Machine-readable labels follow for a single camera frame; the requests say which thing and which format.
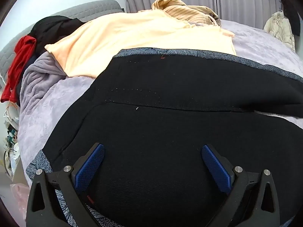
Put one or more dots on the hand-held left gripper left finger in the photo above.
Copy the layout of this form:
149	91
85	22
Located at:
91	167

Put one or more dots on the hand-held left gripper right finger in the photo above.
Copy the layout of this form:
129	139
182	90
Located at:
216	170

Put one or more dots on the black pants with patterned trim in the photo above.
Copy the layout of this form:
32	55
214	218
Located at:
165	123

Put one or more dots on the lavender fleece blanket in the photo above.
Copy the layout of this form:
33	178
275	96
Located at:
42	113

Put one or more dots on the pink plastic bag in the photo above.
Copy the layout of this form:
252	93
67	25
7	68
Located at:
20	195

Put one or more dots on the peach shirt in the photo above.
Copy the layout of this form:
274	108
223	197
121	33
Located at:
118	40

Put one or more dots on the red garment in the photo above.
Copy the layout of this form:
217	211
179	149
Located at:
21	52

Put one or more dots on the black garment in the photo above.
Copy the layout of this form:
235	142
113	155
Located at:
52	28

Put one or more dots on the grey-brown garment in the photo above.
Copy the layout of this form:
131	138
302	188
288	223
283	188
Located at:
214	21

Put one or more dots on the white puffer jacket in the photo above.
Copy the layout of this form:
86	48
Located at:
279	28

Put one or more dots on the grey quilted headboard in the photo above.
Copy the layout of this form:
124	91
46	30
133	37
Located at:
94	9

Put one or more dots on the beige striped garment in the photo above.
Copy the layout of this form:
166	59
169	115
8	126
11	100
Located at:
187	11

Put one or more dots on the dark hanging garment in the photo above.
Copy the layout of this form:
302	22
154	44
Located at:
292	16

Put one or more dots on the grey pleated curtain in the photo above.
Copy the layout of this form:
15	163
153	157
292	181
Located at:
236	0

